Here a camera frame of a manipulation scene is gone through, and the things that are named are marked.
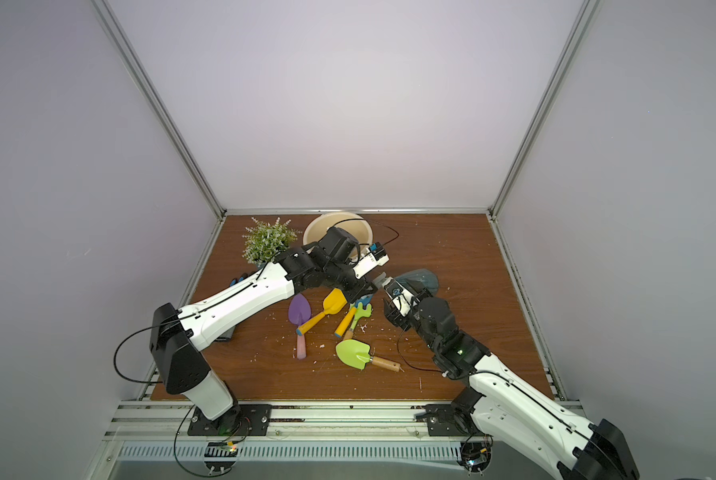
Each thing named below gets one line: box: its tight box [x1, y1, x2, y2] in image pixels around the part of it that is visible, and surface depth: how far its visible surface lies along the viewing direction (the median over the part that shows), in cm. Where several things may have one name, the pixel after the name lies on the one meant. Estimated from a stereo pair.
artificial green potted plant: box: [241, 217, 303, 267], surface depth 92 cm
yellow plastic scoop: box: [296, 288, 348, 336], surface depth 95 cm
